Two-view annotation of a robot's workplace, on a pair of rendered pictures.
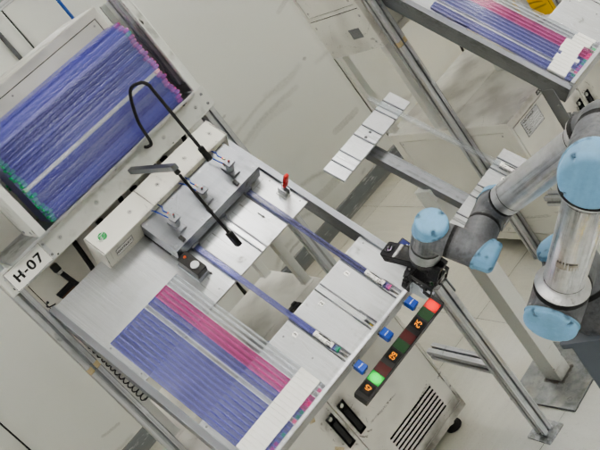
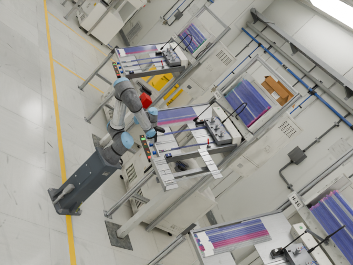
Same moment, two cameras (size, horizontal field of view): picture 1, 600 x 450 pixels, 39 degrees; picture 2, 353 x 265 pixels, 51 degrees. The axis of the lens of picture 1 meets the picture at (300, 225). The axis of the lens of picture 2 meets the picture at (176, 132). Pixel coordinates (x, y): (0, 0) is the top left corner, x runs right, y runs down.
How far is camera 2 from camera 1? 312 cm
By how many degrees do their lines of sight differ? 69
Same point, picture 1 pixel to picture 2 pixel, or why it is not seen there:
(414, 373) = (149, 196)
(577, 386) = (110, 229)
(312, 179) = not seen: outside the picture
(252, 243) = (198, 135)
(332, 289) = (172, 142)
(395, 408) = (145, 187)
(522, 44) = (221, 232)
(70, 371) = (237, 194)
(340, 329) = (160, 138)
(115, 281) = (207, 113)
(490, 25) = (237, 229)
